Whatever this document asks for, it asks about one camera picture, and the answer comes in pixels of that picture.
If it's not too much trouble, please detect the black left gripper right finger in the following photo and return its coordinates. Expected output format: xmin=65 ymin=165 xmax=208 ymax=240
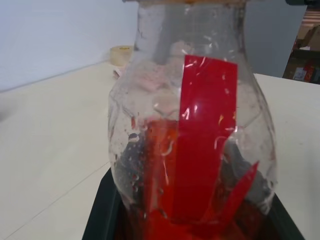
xmin=264 ymin=192 xmax=307 ymax=240

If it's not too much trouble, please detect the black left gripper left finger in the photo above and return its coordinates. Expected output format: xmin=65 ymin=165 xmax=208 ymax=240
xmin=82 ymin=166 xmax=131 ymax=240

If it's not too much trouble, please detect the beige tape roll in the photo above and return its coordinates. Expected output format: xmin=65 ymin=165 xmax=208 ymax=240
xmin=109 ymin=45 xmax=131 ymax=68

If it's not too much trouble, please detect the clear plastic bottle red label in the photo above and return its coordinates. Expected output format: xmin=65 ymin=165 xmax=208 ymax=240
xmin=106 ymin=0 xmax=279 ymax=240

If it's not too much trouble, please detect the grey partition panel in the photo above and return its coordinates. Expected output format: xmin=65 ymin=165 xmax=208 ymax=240
xmin=281 ymin=4 xmax=309 ymax=79

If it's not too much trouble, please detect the storage shelf with boxes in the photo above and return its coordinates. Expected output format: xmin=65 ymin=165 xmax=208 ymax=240
xmin=289 ymin=17 xmax=320 ymax=85

